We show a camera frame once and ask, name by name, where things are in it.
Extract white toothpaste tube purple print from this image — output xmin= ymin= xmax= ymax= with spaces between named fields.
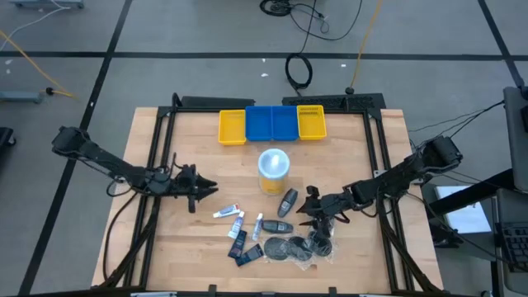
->
xmin=251 ymin=212 xmax=265 ymax=243

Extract yellow plastic basket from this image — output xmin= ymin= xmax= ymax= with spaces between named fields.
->
xmin=296 ymin=104 xmax=328 ymax=141
xmin=218 ymin=109 xmax=248 ymax=146

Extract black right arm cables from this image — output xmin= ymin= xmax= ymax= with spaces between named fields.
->
xmin=373 ymin=191 xmax=528 ymax=274

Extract white floor cable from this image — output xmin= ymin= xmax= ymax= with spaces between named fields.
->
xmin=0 ymin=4 xmax=74 ymax=41

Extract white toothpaste tube red cap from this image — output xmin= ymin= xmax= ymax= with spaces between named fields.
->
xmin=212 ymin=202 xmax=242 ymax=219

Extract black floor cable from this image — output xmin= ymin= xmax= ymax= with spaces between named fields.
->
xmin=259 ymin=0 xmax=364 ymax=42

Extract white sheet panel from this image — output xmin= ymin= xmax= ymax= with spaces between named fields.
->
xmin=435 ymin=184 xmax=493 ymax=235

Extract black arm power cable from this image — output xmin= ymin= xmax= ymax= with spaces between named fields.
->
xmin=101 ymin=177 xmax=141 ymax=282

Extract black hanging cable with coil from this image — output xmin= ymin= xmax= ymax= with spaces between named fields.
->
xmin=285 ymin=0 xmax=321 ymax=94

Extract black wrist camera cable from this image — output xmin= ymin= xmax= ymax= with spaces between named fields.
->
xmin=163 ymin=151 xmax=187 ymax=175

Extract yellow hanging cable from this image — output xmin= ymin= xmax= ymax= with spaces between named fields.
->
xmin=345 ymin=0 xmax=384 ymax=95

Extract yellow floor cable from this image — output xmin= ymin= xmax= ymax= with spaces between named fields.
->
xmin=0 ymin=29 xmax=78 ymax=100

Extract grey equipment cabinet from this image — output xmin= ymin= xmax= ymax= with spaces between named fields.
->
xmin=502 ymin=85 xmax=528 ymax=195

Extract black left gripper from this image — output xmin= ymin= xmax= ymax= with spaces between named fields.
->
xmin=167 ymin=163 xmax=219 ymax=214

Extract grey laptop keyboard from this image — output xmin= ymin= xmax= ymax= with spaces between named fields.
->
xmin=494 ymin=187 xmax=528 ymax=295

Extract grey cart base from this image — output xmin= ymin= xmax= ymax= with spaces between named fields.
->
xmin=0 ymin=90 xmax=43 ymax=105

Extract black aluminium table frame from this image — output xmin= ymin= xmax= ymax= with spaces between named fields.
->
xmin=92 ymin=92 xmax=445 ymax=297

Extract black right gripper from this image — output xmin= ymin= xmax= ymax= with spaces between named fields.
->
xmin=295 ymin=185 xmax=354 ymax=238

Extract blue plastic basket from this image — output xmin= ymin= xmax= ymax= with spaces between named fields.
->
xmin=244 ymin=106 xmax=274 ymax=142
xmin=271 ymin=106 xmax=299 ymax=142

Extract yellow disinfecting wipes canister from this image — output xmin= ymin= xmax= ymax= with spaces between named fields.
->
xmin=257 ymin=148 xmax=291 ymax=196

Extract black perforated controller box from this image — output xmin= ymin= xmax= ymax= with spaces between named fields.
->
xmin=281 ymin=92 xmax=387 ymax=111

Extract black flat controller box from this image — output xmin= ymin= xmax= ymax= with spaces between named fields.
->
xmin=180 ymin=95 xmax=257 ymax=109

